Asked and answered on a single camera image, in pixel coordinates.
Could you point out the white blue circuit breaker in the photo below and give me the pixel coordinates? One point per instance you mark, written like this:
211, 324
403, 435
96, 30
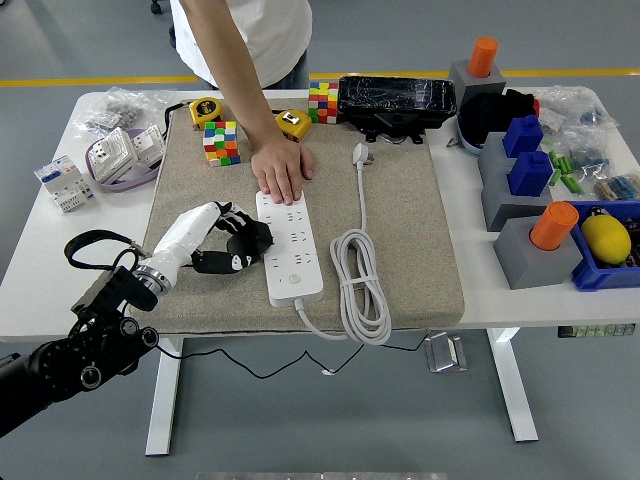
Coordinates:
65, 182

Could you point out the blue white round dish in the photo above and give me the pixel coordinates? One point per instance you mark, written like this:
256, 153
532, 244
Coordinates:
470, 142

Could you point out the yellow tape measure silver clip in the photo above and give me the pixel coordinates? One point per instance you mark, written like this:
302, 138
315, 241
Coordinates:
295, 125

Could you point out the small metal hook screw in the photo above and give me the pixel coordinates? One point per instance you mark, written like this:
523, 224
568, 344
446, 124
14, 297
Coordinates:
452, 144

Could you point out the black cloth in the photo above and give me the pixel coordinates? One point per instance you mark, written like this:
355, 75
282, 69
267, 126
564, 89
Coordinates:
492, 115

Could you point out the silver metal bracket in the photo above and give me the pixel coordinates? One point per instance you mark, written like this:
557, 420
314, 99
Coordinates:
445, 355

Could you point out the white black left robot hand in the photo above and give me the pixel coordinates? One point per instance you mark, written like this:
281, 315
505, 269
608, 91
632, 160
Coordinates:
182, 235

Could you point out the blue plastic bin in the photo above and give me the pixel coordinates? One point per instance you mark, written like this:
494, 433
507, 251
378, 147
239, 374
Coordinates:
595, 280

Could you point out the purple tray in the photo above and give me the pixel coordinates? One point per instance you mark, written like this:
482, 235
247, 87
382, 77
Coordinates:
125, 184

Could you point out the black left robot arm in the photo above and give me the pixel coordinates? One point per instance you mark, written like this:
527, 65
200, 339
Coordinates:
60, 365

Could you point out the yellow lemon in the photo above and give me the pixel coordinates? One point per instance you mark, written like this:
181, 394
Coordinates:
606, 239

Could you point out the tall multicolour puzzle cube stack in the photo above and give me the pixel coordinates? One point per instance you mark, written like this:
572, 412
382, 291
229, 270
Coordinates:
323, 102

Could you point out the blue square peg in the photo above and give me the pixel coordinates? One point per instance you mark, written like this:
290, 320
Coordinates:
530, 172
522, 135

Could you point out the green wall anchor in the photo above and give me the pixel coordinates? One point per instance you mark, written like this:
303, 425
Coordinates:
571, 183
554, 159
565, 164
556, 178

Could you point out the table control panel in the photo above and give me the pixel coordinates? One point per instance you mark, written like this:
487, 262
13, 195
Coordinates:
595, 331

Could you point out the white wall socket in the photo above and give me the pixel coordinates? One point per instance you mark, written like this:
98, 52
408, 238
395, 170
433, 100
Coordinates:
111, 152
147, 145

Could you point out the white power strip board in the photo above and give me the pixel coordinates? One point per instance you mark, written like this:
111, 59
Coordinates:
295, 260

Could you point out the clear bag of mixed connectors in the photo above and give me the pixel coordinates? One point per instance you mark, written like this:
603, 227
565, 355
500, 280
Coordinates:
620, 187

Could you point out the person's right hand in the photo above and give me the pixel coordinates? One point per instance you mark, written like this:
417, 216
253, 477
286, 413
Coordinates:
282, 170

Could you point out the black power adapter plug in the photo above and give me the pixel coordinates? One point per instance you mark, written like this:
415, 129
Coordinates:
256, 243

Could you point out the grey-brown mat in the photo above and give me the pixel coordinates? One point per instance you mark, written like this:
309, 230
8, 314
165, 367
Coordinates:
400, 225

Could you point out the grey peg block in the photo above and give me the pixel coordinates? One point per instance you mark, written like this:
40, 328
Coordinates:
535, 265
462, 82
505, 210
492, 152

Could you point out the orange cylinder peg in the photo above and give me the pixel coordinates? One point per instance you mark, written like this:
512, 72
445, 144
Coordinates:
483, 56
554, 225

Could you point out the clear bag of small parts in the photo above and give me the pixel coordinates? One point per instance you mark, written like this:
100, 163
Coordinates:
575, 107

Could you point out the clear bag of metal screws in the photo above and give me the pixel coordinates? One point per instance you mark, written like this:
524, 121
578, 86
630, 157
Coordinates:
117, 107

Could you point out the black box wrapped in film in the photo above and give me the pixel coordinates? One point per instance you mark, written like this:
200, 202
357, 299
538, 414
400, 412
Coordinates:
395, 97

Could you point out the person's right forearm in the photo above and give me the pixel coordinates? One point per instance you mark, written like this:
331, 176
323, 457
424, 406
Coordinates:
235, 70

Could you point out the yellow tape measure printed 5m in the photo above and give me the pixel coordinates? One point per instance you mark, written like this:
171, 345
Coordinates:
207, 112

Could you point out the clear bag of blue parts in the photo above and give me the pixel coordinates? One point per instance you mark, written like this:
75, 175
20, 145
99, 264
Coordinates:
587, 150

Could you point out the white table leg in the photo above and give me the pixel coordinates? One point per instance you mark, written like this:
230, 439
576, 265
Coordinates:
517, 400
160, 435

